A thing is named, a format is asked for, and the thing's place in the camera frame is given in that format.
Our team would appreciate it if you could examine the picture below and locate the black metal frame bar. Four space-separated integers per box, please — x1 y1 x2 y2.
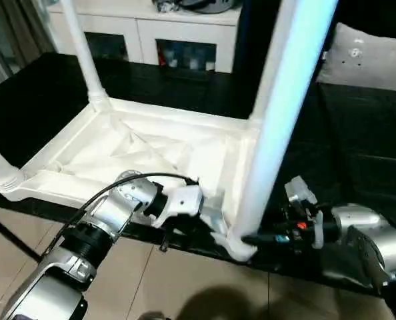
0 208 41 261

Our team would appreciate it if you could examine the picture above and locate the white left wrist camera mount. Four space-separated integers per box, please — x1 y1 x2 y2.
151 185 205 229

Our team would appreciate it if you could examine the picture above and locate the grey bag with black strap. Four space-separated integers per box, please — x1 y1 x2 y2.
181 0 241 14

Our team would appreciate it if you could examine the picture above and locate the black robot body part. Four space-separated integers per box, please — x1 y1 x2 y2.
141 310 172 320

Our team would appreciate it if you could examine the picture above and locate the white cabinet with glass doors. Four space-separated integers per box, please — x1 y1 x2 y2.
47 0 241 73

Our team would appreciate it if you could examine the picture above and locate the white plastic table top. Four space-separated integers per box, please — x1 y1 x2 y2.
0 96 262 264

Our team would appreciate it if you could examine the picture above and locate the black work mat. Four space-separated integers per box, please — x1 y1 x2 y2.
0 51 396 296

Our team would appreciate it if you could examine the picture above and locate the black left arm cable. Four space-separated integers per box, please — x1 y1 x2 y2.
34 171 201 264

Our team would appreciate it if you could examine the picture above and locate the black plastic packet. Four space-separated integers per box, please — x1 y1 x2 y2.
153 0 182 13

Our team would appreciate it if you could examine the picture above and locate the grey window curtain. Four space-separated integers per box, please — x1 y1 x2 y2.
0 0 57 91

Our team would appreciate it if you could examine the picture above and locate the black sofa with gold label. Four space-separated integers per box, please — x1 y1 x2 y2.
236 0 396 91

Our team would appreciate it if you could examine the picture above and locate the grey printed pillow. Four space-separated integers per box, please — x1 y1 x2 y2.
317 22 396 93

